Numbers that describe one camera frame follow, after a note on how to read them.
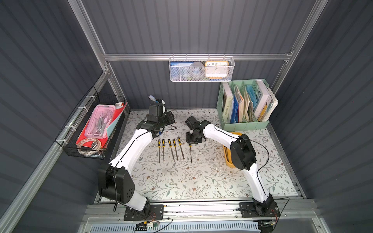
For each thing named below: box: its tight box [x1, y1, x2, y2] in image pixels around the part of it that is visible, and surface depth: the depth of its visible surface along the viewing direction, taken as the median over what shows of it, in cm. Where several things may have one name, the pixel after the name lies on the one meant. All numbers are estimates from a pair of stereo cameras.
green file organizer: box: [216, 78, 270, 132], surface depth 101 cm
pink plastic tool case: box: [84, 104, 117, 139], surface depth 74 cm
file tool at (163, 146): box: [162, 138, 166, 163], surface depth 101 cm
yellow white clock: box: [204, 60, 230, 78], surface depth 90 cm
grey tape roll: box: [189, 61, 206, 80], surface depth 90 cm
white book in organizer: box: [254, 79, 279, 122], surface depth 98 cm
